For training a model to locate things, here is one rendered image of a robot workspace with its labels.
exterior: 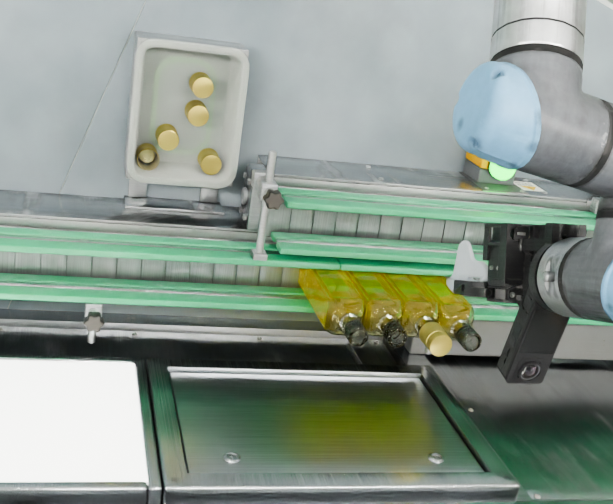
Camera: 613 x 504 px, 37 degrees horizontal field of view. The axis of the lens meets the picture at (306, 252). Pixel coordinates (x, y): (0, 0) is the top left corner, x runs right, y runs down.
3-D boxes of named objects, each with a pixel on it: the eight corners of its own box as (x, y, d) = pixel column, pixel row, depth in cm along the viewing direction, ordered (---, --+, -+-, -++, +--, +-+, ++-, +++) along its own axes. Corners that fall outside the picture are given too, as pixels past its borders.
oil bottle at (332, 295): (296, 283, 153) (328, 340, 133) (300, 252, 151) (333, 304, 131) (329, 284, 154) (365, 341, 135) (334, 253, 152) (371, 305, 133)
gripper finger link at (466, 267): (452, 240, 107) (504, 241, 99) (449, 291, 107) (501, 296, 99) (430, 239, 106) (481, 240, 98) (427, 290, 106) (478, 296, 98)
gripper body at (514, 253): (543, 228, 100) (607, 226, 88) (539, 307, 100) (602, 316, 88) (478, 223, 98) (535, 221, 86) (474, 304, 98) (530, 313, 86)
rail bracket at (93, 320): (77, 319, 147) (77, 358, 135) (80, 280, 145) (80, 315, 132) (103, 320, 148) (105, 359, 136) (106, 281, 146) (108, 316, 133)
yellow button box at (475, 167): (460, 171, 166) (476, 182, 160) (469, 130, 164) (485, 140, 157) (496, 174, 168) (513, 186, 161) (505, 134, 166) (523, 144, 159)
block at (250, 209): (235, 216, 153) (242, 230, 147) (242, 161, 150) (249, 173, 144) (256, 218, 154) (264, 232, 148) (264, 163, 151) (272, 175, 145)
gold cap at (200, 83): (189, 70, 147) (192, 75, 143) (211, 72, 148) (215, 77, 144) (187, 92, 149) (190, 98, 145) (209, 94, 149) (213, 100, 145)
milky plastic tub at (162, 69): (122, 167, 152) (125, 182, 144) (134, 29, 145) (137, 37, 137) (226, 175, 157) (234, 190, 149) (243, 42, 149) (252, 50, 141)
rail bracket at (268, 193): (241, 241, 147) (255, 270, 136) (254, 139, 142) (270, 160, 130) (259, 242, 148) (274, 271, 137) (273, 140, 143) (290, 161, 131)
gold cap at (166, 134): (156, 122, 149) (158, 128, 145) (178, 124, 150) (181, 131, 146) (154, 143, 150) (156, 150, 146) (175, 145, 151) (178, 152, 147)
